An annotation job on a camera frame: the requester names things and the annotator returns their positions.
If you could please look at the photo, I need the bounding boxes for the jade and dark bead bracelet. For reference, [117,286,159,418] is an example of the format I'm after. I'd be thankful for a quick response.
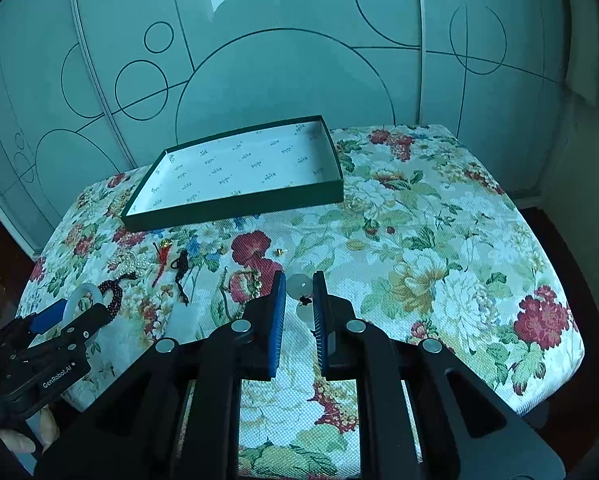
[286,273,317,334]

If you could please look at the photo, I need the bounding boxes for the white jade bangle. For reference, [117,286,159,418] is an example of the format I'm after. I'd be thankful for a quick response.
[62,283,103,327]

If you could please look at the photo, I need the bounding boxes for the gold pendant red tassel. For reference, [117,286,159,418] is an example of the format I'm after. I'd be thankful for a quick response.
[219,269,275,321]

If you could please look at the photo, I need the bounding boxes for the dark red bead bracelet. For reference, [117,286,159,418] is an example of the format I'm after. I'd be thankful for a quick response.
[96,278,126,325]

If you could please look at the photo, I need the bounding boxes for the white pearl necklace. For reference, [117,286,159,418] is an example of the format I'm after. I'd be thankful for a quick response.
[109,246,153,281]

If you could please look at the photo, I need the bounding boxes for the white rectangular jade pendant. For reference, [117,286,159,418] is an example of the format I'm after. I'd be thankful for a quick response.
[164,302,202,344]

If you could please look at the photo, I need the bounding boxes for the red cord gold charm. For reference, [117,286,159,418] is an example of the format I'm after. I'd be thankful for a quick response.
[152,238,172,287]

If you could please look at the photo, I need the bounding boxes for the person's left hand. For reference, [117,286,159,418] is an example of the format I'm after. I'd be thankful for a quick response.
[0,405,60,454]

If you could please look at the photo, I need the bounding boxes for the floral tablecloth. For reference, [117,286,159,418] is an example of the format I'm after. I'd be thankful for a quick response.
[16,122,586,480]

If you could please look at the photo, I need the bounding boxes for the green shallow cardboard box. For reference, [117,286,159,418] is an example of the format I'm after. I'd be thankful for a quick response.
[121,116,344,232]

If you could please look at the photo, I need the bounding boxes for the frosted glass wardrobe doors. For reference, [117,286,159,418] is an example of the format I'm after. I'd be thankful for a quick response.
[0,0,571,256]

